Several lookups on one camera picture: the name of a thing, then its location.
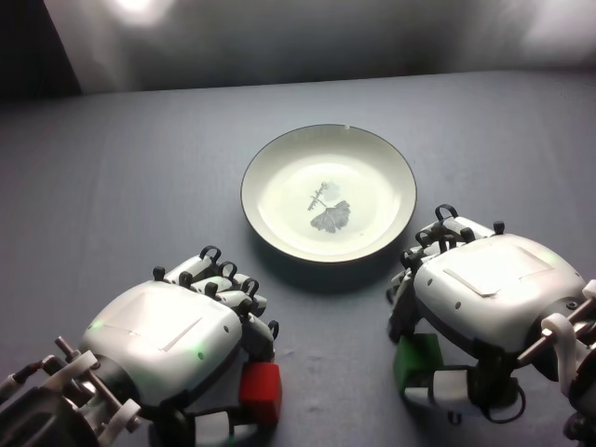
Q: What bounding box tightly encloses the green block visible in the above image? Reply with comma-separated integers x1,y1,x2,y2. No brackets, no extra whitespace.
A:
393,332,443,390

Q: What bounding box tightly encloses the white plate with dark rim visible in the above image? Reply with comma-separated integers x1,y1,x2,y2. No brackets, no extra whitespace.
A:
239,123,418,266

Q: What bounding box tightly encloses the dark panel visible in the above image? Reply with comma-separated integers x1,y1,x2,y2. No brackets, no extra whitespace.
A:
0,0,83,99

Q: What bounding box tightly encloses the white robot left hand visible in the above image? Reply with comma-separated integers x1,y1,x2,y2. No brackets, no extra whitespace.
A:
78,245,280,447

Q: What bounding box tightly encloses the red block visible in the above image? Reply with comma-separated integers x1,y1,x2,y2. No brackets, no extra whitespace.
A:
238,361,284,426

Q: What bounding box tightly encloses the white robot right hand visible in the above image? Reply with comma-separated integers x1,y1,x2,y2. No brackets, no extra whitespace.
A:
386,204,588,423

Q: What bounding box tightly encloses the grey table cloth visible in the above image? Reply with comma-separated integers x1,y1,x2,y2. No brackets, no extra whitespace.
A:
0,69,596,447

